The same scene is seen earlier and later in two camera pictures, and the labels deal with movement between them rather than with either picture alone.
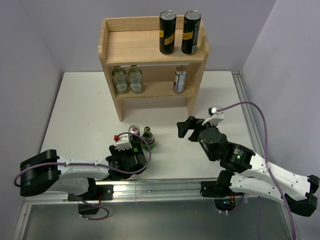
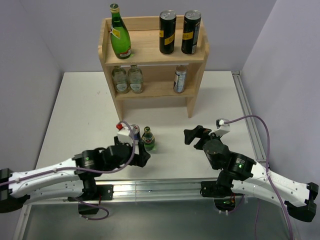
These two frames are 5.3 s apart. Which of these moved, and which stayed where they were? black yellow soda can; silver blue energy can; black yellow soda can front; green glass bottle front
Moved: green glass bottle front
Stayed: black yellow soda can front; black yellow soda can; silver blue energy can
